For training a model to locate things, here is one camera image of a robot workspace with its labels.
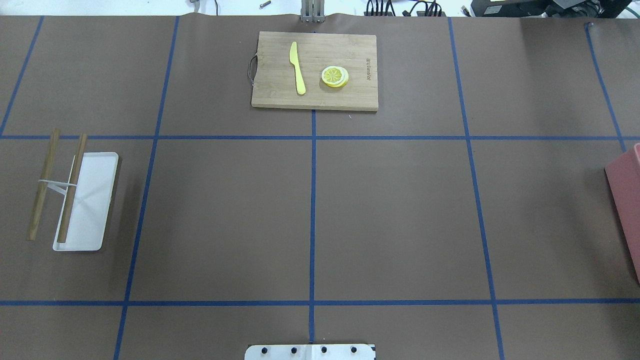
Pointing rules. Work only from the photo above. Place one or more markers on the pink plastic bin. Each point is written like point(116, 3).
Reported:
point(623, 177)

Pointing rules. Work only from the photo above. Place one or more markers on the right wooden rack rod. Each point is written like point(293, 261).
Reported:
point(67, 209)

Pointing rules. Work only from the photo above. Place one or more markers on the white rack tray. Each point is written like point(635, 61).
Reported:
point(91, 204)

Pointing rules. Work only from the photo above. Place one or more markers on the aluminium frame post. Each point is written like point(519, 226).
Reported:
point(313, 11)

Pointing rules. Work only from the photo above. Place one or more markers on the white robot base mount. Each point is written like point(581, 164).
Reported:
point(357, 351)

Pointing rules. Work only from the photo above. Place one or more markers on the yellow plastic knife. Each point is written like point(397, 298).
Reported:
point(300, 85)

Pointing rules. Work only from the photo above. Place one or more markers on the bamboo cutting board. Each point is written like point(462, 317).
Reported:
point(274, 79)

